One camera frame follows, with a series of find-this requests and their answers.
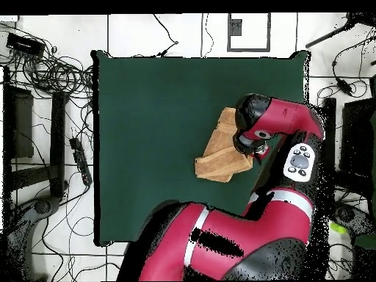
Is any black tripod pole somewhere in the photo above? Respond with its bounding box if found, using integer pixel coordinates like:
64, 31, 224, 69
305, 12, 376, 49

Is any thin black cable with plug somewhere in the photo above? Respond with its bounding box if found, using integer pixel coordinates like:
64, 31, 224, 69
152, 13, 179, 57

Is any black cable tangle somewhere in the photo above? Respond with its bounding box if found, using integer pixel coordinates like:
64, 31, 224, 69
0, 23, 95, 101

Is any black metal frame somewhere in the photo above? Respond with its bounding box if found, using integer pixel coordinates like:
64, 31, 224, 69
2, 67, 70, 200
321, 96, 376, 200

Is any black power adapter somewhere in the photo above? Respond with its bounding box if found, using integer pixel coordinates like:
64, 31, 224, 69
336, 77, 353, 96

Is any black network switch box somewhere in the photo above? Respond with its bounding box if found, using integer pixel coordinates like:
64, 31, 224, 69
5, 32, 46, 58

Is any dark tripod base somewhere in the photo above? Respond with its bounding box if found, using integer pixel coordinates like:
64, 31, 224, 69
5, 195, 62, 281
333, 202, 374, 236

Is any dark green table cloth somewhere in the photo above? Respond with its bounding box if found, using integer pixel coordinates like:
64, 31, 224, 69
91, 49, 311, 247

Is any black power strip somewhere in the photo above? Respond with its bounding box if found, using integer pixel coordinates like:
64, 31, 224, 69
69, 137, 93, 187

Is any tan terry towel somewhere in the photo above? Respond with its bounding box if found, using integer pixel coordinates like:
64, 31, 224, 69
194, 106, 254, 184

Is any yellow-green small object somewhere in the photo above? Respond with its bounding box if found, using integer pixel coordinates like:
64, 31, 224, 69
330, 222, 347, 235

